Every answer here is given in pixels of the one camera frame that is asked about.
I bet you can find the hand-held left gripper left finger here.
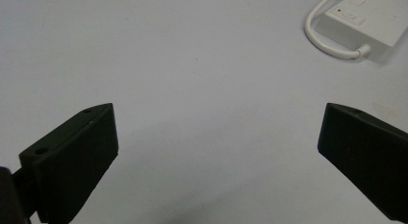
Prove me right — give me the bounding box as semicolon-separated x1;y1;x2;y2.
12;102;119;224

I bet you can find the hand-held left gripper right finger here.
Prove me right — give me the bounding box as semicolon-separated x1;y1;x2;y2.
317;102;408;224

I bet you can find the white power strip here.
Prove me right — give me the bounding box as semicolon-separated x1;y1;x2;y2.
316;0;408;62

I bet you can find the white power strip cable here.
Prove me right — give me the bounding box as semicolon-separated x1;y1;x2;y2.
303;0;372;61

